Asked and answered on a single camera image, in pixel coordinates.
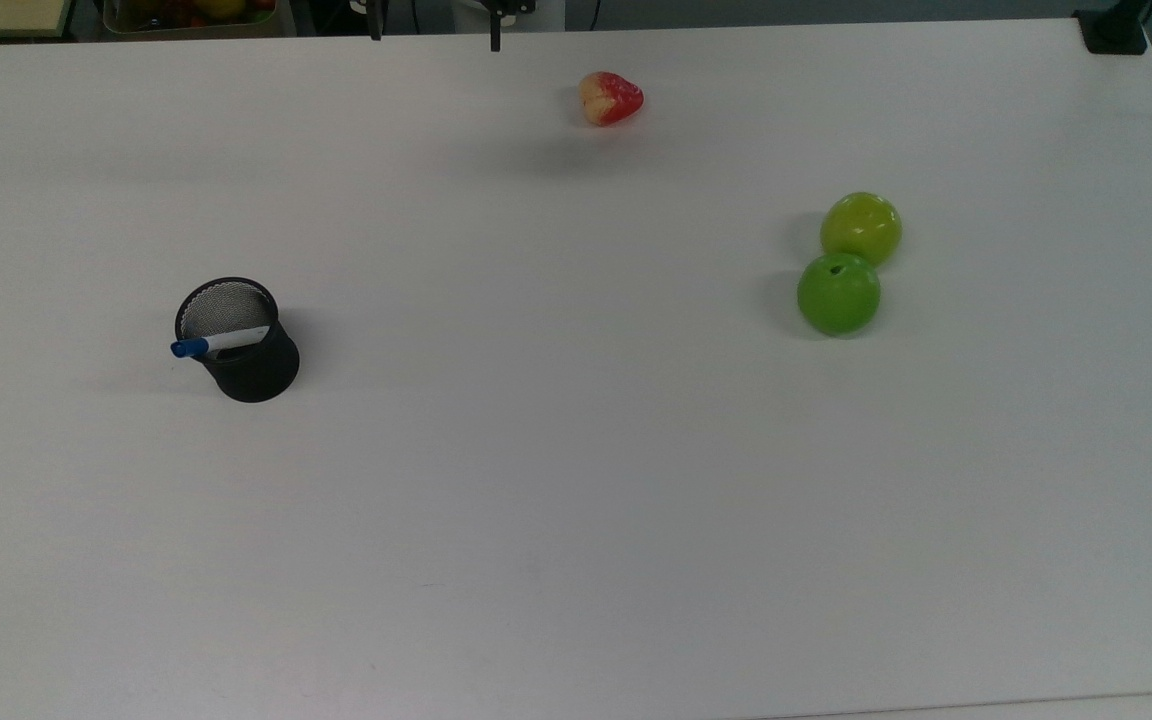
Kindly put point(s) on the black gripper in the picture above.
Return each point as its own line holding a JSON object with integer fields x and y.
{"x": 514, "y": 6}

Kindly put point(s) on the blue and white marker pen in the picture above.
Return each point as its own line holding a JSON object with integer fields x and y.
{"x": 236, "y": 338}

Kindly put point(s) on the black mesh pen cup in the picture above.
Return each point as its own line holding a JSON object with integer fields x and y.
{"x": 256, "y": 375}

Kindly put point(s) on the red and cream toy fruit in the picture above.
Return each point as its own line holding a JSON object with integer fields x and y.
{"x": 614, "y": 98}

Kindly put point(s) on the clear box of toy fruit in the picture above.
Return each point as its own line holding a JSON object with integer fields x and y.
{"x": 191, "y": 18}

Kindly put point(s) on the yellow-green toy apple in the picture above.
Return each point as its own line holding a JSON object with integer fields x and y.
{"x": 862, "y": 228}

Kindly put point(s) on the green toy apple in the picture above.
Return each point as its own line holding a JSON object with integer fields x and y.
{"x": 838, "y": 296}

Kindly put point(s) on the black table clamp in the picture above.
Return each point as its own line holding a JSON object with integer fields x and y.
{"x": 1114, "y": 32}

